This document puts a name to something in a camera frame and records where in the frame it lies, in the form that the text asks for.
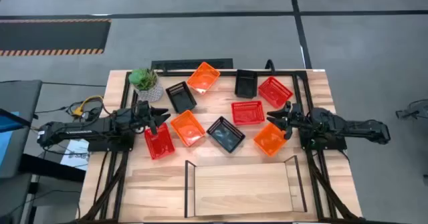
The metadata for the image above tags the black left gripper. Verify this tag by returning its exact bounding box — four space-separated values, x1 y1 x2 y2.
133 100 171 136

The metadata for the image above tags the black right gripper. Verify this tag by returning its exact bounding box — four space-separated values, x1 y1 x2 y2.
266 101 304 140

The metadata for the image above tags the orange plastic basket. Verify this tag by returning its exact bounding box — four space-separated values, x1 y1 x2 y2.
253 122 289 158
170 109 207 148
186 61 221 95

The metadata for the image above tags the red plastic basket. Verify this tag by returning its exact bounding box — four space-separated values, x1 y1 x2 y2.
257 76 294 109
231 100 266 126
144 122 176 160

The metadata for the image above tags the black plastic basket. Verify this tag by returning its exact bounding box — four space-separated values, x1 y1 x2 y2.
165 80 198 114
234 69 259 100
206 116 246 154

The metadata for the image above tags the green succulent plant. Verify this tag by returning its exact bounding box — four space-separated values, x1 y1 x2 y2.
128 68 158 92

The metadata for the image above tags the black perforated bar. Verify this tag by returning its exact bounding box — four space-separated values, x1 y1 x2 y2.
150 58 234 71

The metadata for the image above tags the white printed paper sheet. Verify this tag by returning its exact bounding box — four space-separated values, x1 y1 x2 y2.
60 138 91 171

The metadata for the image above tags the black beam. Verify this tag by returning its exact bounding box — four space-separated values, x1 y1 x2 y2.
18 152 87 184

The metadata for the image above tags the black hazard-striped floor mat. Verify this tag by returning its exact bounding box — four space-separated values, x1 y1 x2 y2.
0 19 112 57

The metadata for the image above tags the black chair base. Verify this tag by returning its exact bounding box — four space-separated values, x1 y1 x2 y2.
395 99 428 120

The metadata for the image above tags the grey desk top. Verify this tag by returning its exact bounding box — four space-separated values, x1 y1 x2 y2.
0 79 43 180

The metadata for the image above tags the blue panel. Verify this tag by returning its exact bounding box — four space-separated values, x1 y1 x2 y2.
0 111 21 166

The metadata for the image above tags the black aluminium rig frame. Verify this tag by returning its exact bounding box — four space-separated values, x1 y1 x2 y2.
78 69 365 224

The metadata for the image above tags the black cable bundle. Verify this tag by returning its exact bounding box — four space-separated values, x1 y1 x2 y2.
33 98 104 124

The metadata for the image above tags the yellow cable with connector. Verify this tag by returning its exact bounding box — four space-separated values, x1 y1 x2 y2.
71 95 105 118

